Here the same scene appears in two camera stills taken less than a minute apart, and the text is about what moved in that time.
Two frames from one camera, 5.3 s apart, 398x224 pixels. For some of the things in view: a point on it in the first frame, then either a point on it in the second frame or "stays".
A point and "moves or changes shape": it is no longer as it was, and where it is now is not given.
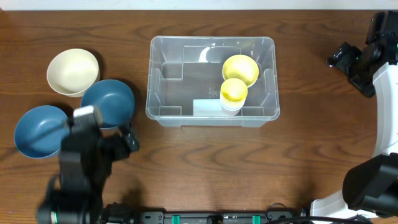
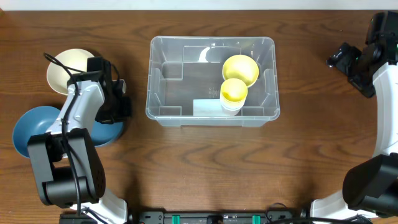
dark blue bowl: (112, 101) moves or changes shape
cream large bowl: (72, 71) stays
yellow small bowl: (242, 67) stays
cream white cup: (232, 106) stays
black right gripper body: (359, 80) stays
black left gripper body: (101, 146) -> (116, 111)
